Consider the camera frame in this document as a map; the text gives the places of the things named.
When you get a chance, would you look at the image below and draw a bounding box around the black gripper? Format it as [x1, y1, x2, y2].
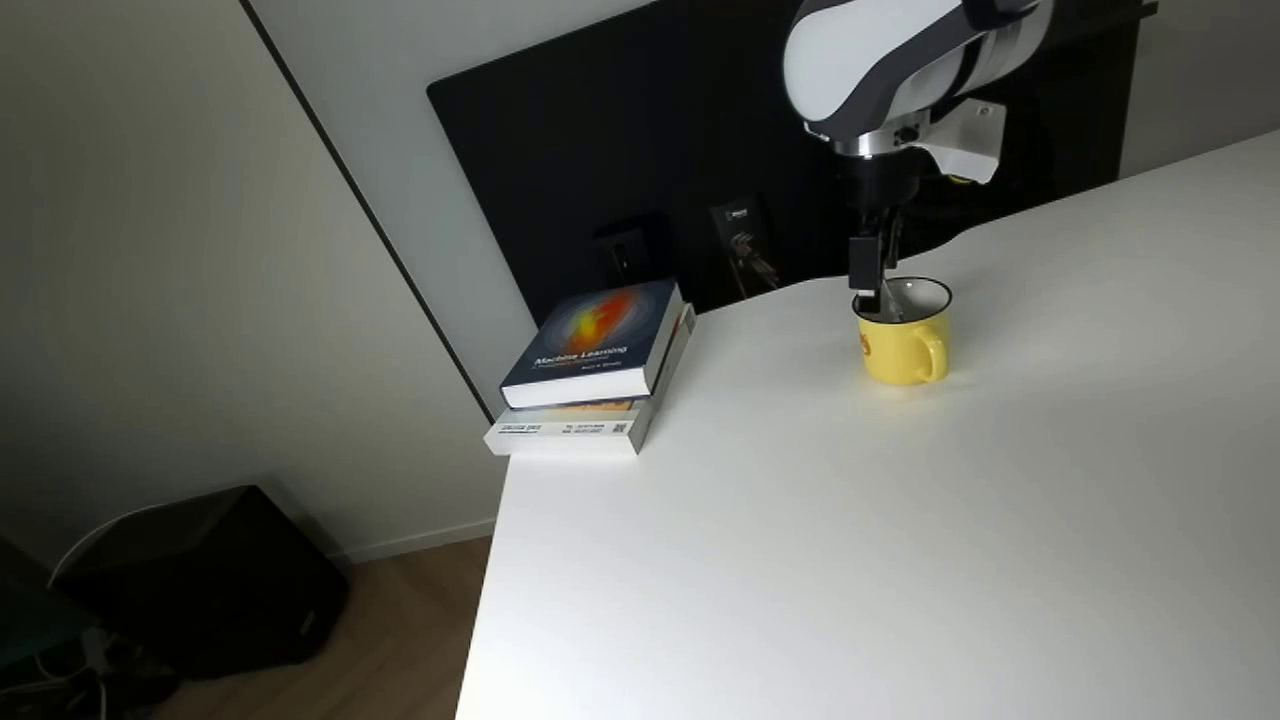
[843, 142, 928, 324]

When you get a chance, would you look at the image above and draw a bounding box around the yellow enamel mug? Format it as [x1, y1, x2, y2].
[853, 273, 962, 391]

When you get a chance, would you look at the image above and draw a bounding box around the dark blue book orange cover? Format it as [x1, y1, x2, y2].
[498, 278, 688, 415]

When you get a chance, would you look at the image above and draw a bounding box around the white paperback book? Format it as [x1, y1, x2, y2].
[482, 301, 701, 463]

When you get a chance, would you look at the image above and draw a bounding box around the black box on floor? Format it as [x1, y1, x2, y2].
[51, 480, 355, 686]

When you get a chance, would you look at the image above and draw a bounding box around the wall socket with black plug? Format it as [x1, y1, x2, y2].
[706, 196, 786, 296]

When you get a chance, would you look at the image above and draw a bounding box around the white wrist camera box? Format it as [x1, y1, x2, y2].
[917, 97, 1012, 190]

